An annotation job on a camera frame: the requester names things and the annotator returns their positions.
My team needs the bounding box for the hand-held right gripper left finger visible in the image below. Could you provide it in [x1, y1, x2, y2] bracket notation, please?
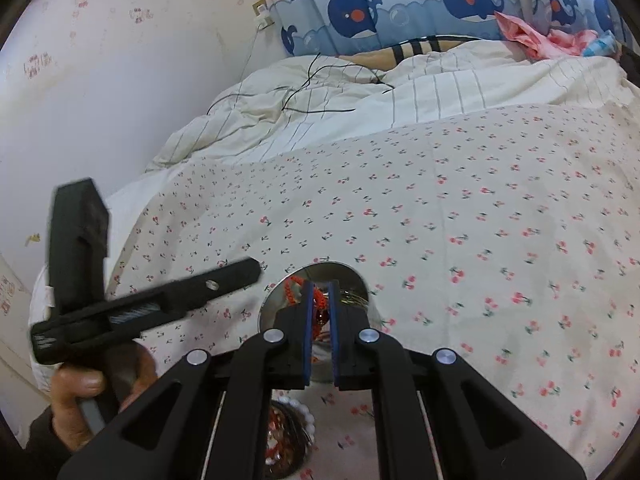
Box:
[57, 281, 316, 480]

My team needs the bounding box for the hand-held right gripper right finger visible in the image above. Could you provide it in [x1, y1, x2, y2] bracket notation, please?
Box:
[327, 281, 586, 480]

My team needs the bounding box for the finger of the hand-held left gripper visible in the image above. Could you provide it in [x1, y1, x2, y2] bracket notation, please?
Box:
[102, 257, 262, 334]

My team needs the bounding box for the red bead bracelet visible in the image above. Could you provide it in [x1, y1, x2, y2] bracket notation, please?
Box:
[284, 275, 332, 328]

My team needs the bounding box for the round metal bowl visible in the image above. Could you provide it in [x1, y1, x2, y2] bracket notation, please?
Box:
[257, 261, 382, 386]

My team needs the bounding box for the person's left forearm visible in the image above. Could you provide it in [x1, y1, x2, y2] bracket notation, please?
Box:
[22, 404, 91, 480]

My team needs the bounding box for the pearl-rimmed jewelry dish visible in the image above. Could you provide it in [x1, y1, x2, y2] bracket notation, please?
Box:
[266, 394, 317, 470]

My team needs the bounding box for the person's left hand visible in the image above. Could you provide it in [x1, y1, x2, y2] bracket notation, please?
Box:
[50, 344, 159, 457]

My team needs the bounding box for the cherry print bed sheet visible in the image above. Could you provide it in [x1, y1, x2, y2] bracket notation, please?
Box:
[29, 104, 640, 480]

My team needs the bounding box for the striped cream duvet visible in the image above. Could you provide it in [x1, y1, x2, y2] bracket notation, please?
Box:
[145, 39, 640, 172]

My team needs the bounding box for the striped tan pillow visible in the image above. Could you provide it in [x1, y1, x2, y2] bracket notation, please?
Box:
[339, 35, 482, 70]

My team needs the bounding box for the whale print curtain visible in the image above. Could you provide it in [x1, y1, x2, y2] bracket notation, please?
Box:
[279, 0, 632, 57]

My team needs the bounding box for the pink cloth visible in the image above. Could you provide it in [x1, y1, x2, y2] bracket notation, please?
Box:
[494, 10, 599, 59]

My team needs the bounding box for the light blue packet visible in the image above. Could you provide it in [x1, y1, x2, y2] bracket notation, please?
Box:
[581, 30, 619, 59]

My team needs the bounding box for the black cable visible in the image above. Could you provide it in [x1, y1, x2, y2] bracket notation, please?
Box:
[206, 52, 397, 117]

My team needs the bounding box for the wall socket with charger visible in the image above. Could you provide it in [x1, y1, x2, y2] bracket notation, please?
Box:
[251, 0, 276, 29]

